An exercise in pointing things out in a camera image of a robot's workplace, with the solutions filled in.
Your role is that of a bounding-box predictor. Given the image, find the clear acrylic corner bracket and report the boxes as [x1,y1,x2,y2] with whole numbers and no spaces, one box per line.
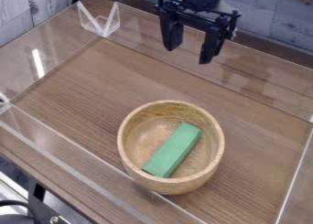
[78,1,120,37]

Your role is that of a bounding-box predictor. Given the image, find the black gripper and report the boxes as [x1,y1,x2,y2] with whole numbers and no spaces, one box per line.
[157,0,241,64]

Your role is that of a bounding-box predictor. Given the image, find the black table frame leg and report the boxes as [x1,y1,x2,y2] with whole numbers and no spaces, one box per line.
[28,182,70,224]

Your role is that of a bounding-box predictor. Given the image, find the green rectangular stick block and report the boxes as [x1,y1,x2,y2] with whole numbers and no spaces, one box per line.
[142,123,202,178]

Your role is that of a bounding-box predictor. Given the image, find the clear acrylic enclosure walls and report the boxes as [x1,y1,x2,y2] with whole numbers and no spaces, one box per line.
[0,0,313,224]

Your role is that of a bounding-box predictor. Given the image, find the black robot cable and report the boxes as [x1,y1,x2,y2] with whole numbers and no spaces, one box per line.
[0,199,40,224]

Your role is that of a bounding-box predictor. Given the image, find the round wooden bowl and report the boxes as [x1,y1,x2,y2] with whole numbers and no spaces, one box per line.
[118,100,225,195]

